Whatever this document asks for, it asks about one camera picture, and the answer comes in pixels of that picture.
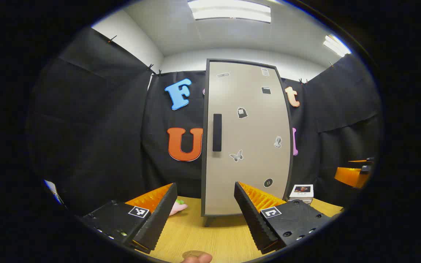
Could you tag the pink plush toy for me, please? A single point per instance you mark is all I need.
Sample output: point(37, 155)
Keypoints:
point(177, 209)

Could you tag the black backdrop cloth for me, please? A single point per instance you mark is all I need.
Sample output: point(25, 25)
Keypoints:
point(104, 128)

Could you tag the beige cabinet door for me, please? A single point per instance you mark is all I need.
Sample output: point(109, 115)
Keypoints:
point(247, 171)

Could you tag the large ceiling light panel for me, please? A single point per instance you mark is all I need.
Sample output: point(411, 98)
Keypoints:
point(228, 11)

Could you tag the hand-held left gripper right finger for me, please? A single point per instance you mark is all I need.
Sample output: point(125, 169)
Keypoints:
point(254, 223)

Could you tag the dark grey cabinet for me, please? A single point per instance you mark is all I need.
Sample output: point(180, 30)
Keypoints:
point(203, 146)

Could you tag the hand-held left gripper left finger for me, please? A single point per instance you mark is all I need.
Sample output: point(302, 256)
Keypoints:
point(159, 219)

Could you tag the round brown coaster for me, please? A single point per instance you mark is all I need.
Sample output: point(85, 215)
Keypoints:
point(192, 253)

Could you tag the white cover book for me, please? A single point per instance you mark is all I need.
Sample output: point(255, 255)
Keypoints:
point(302, 190)

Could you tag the small ceiling light panel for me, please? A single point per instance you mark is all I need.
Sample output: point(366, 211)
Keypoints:
point(336, 45)

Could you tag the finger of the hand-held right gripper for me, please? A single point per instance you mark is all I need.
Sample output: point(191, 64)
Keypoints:
point(360, 160)
point(349, 177)

